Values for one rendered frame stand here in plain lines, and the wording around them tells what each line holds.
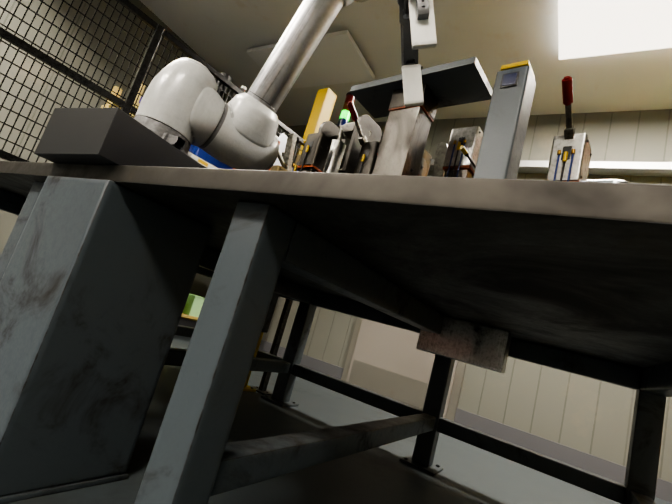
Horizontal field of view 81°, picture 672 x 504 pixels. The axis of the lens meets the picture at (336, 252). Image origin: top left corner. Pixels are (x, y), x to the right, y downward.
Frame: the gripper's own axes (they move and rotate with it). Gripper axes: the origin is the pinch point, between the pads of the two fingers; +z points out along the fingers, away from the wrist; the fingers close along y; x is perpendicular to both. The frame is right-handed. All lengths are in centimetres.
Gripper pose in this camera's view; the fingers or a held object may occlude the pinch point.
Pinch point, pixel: (418, 72)
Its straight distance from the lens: 62.8
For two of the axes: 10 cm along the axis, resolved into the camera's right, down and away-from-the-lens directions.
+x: 9.9, -0.5, -0.9
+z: 0.4, 9.8, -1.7
